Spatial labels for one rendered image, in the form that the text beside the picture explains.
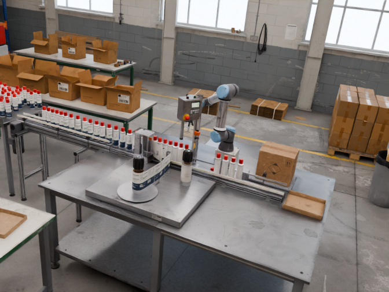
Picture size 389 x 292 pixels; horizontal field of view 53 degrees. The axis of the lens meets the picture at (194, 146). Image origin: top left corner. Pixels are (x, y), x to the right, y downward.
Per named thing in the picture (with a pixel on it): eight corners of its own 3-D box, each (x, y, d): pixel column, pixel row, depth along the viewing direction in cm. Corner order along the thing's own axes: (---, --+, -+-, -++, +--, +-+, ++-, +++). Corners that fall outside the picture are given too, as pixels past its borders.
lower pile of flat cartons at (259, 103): (249, 114, 766) (250, 103, 757) (256, 107, 812) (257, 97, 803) (281, 121, 744) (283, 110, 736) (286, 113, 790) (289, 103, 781)
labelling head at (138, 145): (133, 159, 344) (134, 132, 334) (140, 154, 355) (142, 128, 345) (147, 163, 339) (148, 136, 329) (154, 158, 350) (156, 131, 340)
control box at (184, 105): (176, 117, 335) (178, 97, 327) (193, 116, 343) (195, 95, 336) (182, 121, 327) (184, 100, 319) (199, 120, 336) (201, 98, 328)
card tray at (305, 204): (282, 208, 303) (282, 204, 301) (288, 193, 325) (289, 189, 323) (320, 220, 292) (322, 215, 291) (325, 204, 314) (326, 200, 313)
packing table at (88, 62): (16, 91, 764) (12, 51, 733) (44, 82, 834) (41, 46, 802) (114, 113, 702) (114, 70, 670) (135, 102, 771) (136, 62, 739)
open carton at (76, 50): (57, 57, 718) (55, 36, 703) (72, 54, 754) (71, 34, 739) (74, 61, 705) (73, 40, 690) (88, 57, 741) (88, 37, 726)
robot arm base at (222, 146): (215, 149, 371) (217, 139, 367) (221, 144, 383) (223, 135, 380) (230, 153, 365) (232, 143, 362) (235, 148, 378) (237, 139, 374)
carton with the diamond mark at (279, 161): (254, 177, 341) (259, 149, 330) (261, 167, 361) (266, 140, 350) (288, 187, 331) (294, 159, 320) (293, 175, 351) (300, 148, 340)
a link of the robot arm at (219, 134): (228, 142, 362) (237, 85, 342) (217, 145, 353) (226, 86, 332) (219, 138, 370) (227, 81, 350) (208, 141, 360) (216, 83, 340)
